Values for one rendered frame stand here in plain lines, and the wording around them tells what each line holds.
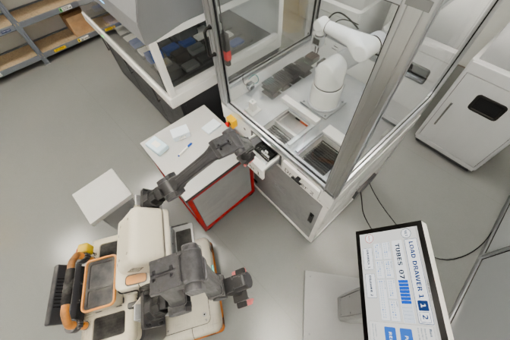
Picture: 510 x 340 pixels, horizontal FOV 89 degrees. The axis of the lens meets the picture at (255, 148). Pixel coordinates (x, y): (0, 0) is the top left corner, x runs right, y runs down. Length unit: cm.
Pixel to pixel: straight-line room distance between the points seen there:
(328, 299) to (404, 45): 188
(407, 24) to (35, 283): 294
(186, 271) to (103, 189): 138
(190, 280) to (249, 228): 175
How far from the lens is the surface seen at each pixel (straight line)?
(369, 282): 136
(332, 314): 229
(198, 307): 205
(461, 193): 311
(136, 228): 104
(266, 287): 229
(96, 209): 194
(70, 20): 493
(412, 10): 78
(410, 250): 130
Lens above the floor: 227
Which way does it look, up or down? 55 degrees down
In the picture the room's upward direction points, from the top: 3 degrees counter-clockwise
